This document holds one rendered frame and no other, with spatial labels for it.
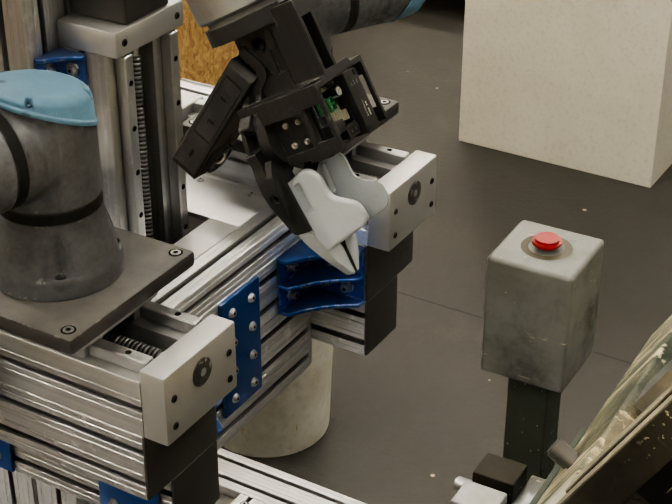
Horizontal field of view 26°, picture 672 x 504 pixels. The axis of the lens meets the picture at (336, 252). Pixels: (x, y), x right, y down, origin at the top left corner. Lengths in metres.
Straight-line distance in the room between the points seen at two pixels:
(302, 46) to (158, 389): 0.62
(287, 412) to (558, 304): 1.19
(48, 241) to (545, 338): 0.68
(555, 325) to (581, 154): 2.32
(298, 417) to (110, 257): 1.43
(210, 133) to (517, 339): 0.92
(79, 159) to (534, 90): 2.74
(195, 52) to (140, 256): 1.77
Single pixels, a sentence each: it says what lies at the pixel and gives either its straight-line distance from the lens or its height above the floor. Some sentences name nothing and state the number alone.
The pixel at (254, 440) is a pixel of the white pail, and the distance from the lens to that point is 3.03.
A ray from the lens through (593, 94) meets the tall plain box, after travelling 4.13.
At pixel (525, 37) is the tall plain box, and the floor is 0.37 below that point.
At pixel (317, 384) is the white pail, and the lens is 3.00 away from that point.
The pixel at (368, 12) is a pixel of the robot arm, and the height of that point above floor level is 1.18.
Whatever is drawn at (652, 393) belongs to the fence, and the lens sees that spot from 1.68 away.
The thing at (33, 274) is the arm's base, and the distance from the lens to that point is 1.61.
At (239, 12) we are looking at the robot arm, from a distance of 1.05.
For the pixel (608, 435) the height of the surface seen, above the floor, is 0.90.
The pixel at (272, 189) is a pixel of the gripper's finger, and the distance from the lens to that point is 1.07.
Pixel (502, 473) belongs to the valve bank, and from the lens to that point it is 1.80.
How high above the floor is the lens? 1.88
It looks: 30 degrees down
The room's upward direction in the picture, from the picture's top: straight up
